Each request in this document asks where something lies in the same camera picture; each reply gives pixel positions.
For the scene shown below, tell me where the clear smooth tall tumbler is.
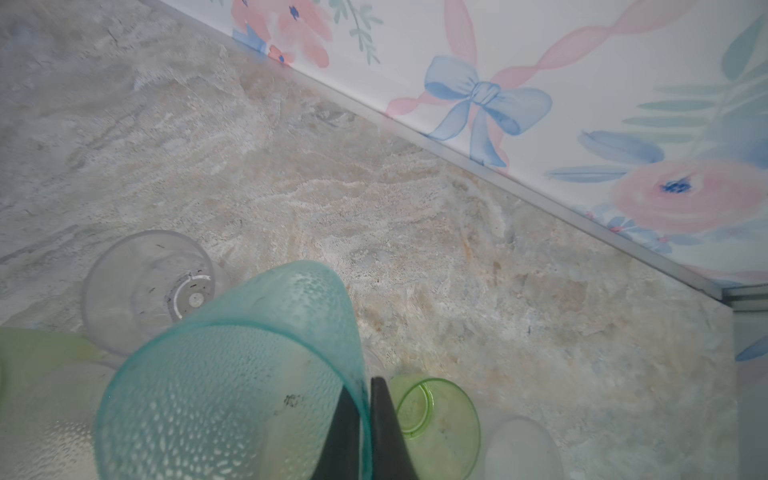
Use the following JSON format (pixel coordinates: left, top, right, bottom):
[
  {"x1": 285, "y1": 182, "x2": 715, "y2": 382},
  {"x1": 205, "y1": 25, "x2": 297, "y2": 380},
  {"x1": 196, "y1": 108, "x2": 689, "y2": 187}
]
[{"x1": 80, "y1": 230, "x2": 229, "y2": 357}]

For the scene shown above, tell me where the right aluminium corner post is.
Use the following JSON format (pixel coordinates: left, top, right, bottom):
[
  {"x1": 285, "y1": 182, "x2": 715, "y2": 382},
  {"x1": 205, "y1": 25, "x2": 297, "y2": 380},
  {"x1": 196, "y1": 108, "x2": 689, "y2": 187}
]
[{"x1": 722, "y1": 284, "x2": 768, "y2": 312}]

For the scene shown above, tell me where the light green textured tumbler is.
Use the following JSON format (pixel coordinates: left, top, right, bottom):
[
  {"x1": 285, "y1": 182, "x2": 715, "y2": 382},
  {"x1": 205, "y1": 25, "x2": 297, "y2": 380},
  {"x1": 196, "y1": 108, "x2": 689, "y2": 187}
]
[{"x1": 1, "y1": 327, "x2": 106, "y2": 406}]

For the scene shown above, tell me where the clear textured tumbler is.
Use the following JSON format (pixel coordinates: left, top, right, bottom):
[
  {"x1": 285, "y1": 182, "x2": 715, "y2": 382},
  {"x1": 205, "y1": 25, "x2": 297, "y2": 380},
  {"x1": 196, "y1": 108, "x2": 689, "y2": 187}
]
[{"x1": 1, "y1": 363, "x2": 115, "y2": 479}]

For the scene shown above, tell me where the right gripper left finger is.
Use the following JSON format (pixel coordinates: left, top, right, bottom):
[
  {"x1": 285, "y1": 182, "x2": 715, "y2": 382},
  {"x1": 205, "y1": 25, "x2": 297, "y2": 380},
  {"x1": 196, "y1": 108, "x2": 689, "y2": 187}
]
[{"x1": 311, "y1": 387, "x2": 360, "y2": 480}]

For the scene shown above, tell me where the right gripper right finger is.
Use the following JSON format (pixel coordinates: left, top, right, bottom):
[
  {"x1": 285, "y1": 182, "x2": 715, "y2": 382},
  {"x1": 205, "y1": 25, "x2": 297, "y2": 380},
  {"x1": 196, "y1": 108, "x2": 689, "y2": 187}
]
[{"x1": 370, "y1": 377, "x2": 418, "y2": 480}]

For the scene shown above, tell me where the teal textured tumbler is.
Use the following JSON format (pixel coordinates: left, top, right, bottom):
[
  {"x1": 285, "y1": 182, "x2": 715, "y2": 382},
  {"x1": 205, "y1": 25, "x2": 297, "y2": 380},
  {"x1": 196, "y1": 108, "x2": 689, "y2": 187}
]
[{"x1": 94, "y1": 260, "x2": 373, "y2": 479}]

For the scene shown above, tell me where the frosted clear tumbler back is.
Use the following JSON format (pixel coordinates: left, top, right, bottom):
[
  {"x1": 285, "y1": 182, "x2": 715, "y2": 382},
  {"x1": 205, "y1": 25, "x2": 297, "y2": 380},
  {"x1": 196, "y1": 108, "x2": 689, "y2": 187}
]
[{"x1": 471, "y1": 406, "x2": 565, "y2": 480}]

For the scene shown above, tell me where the bright green smooth tumbler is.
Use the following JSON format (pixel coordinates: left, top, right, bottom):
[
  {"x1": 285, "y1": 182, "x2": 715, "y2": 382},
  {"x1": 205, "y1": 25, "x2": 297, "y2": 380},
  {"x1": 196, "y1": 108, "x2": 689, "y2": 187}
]
[{"x1": 389, "y1": 374, "x2": 482, "y2": 480}]

